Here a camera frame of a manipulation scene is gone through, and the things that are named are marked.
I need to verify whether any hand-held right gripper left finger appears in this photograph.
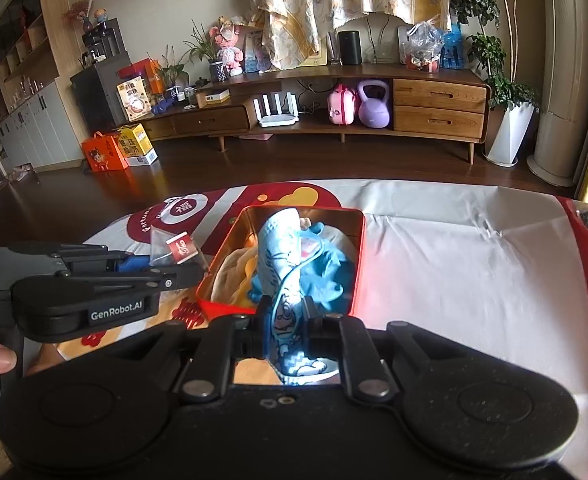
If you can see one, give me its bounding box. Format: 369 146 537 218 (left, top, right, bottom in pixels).
121 296 275 405

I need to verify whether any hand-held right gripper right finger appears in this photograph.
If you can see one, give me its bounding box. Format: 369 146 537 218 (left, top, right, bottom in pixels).
301 296 456 406

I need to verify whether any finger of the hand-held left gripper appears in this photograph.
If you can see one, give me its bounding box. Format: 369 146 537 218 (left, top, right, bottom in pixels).
6 241 151 275
56 263 209 295

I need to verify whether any clear bag with red label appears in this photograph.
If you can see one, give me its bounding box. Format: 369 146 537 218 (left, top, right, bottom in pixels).
149 226 207 267

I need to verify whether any yellow cloth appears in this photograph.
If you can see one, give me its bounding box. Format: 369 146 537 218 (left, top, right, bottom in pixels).
224 260 262 308

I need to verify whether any plain blue cloth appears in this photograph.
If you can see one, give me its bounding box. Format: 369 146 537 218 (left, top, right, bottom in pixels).
299 225 357 311

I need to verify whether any red tin box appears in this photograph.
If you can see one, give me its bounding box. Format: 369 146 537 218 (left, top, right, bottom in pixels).
196 205 366 321

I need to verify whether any light blue printed cloth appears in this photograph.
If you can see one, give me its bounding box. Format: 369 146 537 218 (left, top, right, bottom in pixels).
251 207 342 386

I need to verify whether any cream white cloth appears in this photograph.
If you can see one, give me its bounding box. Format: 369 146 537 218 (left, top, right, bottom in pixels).
213 247 259 306

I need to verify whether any pink white cloth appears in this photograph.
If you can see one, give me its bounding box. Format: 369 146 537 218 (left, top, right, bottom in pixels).
299 216 325 263

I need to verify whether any orange gift box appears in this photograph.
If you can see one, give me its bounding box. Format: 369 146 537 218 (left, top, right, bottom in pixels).
81 131 130 173

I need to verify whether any yellow carton box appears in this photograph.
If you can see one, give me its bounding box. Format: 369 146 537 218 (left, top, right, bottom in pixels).
115 125 161 166

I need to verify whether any pair of slippers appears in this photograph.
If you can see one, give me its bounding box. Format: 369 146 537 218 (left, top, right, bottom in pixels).
10 162 40 184

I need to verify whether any long wooden drawer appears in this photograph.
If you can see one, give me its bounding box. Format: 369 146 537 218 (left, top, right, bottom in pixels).
173 107 251 133

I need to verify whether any yellow white printed box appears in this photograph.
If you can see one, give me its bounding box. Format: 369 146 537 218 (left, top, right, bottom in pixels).
116 80 153 122

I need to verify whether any black cabinet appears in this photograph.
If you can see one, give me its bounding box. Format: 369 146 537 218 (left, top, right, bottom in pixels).
70 55 137 133

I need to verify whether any white wooden tissue box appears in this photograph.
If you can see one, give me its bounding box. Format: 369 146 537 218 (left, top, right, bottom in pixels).
195 88 231 108

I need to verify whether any orange red box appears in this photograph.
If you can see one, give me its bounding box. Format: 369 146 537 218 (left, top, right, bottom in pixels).
118 58 167 96

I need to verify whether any white router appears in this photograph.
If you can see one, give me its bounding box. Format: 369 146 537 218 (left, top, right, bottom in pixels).
253 91 299 127

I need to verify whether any small green potted plant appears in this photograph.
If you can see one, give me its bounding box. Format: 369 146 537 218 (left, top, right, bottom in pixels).
149 45 191 103

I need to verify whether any wooden TV cabinet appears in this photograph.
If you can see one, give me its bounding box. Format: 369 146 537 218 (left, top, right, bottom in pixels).
124 62 492 165

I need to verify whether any potted plant in patterned pot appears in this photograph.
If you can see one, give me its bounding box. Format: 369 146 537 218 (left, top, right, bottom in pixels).
184 20 231 83

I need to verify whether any black drinks machine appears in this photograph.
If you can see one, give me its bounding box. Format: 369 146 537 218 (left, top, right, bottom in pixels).
81 17 124 61

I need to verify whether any pink case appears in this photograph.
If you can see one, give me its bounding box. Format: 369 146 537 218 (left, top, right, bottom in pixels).
327 85 359 126

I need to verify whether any purple kettlebell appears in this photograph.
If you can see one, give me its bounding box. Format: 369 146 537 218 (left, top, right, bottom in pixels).
358 78 392 128

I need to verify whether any pink plush doll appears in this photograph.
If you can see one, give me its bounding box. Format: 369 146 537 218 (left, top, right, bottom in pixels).
213 16 247 78

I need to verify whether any wooden cabinet drawer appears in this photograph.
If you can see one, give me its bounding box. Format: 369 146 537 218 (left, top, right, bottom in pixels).
393 79 487 110
394 105 486 135

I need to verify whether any pastel printed box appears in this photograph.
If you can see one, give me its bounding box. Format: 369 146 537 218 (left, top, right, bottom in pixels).
244 30 273 73

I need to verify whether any vase with dried flowers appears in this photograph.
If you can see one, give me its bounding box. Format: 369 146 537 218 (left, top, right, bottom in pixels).
62 0 97 33

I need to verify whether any potted tree in white pot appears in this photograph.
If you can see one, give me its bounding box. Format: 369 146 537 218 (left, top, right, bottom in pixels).
449 0 542 167

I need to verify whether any black cylinder speaker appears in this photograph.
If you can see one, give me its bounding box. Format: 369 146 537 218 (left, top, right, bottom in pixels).
338 30 363 66

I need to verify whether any clear plastic bag of fruit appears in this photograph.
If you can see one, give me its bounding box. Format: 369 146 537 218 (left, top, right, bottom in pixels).
405 21 445 73

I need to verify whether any white scalloped panel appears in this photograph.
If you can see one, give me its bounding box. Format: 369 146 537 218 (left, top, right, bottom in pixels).
334 11 412 66

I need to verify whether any floral cover cloth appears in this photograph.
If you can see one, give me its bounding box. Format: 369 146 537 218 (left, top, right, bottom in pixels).
249 0 455 72

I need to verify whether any cream tower air conditioner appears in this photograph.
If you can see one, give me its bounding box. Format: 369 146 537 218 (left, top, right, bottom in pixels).
526 0 588 188

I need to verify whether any wall shelving unit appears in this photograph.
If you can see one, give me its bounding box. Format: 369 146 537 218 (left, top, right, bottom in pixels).
0 0 77 176

